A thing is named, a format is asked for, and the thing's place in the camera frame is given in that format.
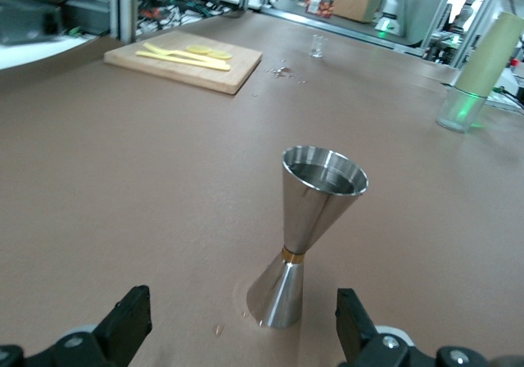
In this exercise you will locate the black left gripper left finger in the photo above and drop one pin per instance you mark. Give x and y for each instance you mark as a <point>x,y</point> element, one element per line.
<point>127,326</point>

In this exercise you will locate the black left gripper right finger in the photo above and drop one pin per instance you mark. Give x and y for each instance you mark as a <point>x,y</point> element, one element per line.
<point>356,330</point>

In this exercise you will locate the steel double jigger measuring cup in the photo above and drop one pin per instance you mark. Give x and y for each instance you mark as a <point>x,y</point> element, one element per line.
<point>311,219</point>

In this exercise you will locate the small clear glass cup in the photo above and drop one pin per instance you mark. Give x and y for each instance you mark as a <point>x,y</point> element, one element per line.
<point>318,47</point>

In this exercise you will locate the brown table cover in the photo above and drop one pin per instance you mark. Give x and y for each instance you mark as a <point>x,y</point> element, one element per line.
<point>123,178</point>

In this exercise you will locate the wooden cutting board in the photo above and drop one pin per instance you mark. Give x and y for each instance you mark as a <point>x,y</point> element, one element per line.
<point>204,78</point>

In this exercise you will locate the small liquid spill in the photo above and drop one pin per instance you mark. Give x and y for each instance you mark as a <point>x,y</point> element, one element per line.
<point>282,72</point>

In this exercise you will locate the yellow plastic knife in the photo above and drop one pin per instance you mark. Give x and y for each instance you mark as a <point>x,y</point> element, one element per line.
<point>184,61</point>

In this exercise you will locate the yellow plastic fork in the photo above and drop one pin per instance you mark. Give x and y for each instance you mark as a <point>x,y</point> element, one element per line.
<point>172,52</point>

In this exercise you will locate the lemon slice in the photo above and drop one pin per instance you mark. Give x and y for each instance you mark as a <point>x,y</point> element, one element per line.
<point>198,49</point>
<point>221,54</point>

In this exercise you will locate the green sleeved glass bottle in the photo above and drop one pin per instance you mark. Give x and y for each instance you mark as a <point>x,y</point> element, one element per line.
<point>483,68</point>

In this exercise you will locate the red printed package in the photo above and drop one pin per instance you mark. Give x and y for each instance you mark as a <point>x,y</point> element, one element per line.
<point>319,6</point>

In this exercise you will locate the cardboard box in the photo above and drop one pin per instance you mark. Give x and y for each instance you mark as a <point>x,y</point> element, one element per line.
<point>356,0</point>

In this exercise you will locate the black equipment box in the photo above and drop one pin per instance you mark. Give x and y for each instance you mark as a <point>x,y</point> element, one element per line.
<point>28,10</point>

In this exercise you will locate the aluminium post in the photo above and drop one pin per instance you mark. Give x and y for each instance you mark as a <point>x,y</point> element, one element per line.
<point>126,6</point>

